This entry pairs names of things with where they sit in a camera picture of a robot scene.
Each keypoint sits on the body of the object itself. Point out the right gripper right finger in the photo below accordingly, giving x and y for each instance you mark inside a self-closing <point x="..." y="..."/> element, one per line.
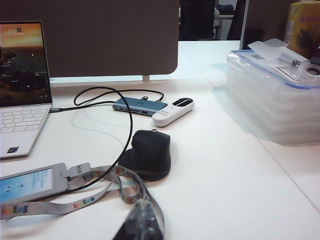
<point x="151" y="225"/>

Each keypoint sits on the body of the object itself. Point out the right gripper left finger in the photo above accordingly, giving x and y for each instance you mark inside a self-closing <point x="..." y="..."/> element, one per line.
<point x="130" y="227"/>

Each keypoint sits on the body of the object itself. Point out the light blue phone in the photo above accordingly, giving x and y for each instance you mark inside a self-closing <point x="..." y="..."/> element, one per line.
<point x="30" y="182"/>

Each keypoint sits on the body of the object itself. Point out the brown desk divider panel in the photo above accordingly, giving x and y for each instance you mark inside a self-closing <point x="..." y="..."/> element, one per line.
<point x="112" y="37"/>
<point x="265" y="22"/>

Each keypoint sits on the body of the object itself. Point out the black vertical mouse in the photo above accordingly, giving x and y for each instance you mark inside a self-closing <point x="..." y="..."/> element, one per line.
<point x="150" y="155"/>

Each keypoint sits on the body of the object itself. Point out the white remote control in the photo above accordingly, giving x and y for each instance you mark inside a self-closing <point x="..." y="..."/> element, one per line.
<point x="170" y="113"/>

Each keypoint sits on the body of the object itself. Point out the grey USB hub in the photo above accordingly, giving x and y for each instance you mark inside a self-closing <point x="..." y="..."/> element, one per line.
<point x="135" y="103"/>

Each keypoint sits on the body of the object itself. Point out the clear plastic storage box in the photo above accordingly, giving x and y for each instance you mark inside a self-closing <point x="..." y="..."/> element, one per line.
<point x="270" y="105"/>

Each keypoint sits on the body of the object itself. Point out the white laptop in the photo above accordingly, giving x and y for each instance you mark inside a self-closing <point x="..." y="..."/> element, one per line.
<point x="22" y="75"/>

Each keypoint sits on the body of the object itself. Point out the white paper sheet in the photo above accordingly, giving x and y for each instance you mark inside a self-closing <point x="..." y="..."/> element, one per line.
<point x="265" y="50"/>

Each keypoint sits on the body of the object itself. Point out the black mesh office chair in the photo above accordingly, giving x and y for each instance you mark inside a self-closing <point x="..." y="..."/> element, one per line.
<point x="197" y="17"/>

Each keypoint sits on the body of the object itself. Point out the yellow juice carton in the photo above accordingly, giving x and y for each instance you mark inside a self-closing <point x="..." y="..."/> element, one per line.
<point x="305" y="30"/>

